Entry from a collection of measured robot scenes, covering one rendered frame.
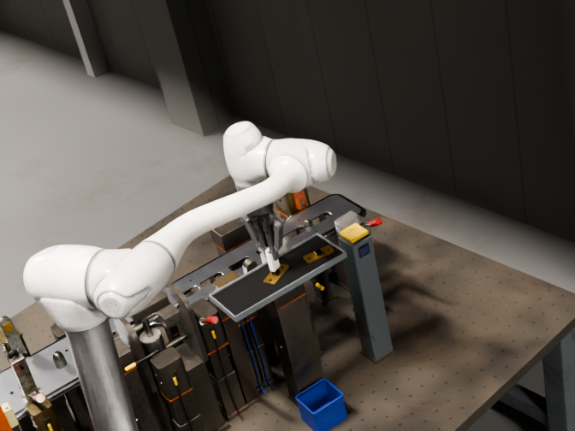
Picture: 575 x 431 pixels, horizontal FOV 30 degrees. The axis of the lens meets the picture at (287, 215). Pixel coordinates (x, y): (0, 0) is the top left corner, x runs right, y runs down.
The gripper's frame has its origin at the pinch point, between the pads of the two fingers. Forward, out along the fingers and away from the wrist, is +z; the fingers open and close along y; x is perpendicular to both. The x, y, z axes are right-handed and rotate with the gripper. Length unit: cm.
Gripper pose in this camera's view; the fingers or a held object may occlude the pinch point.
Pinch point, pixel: (272, 258)
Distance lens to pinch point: 289.2
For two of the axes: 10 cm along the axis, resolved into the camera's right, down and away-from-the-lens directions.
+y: -8.4, -1.5, 5.2
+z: 2.0, 8.1, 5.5
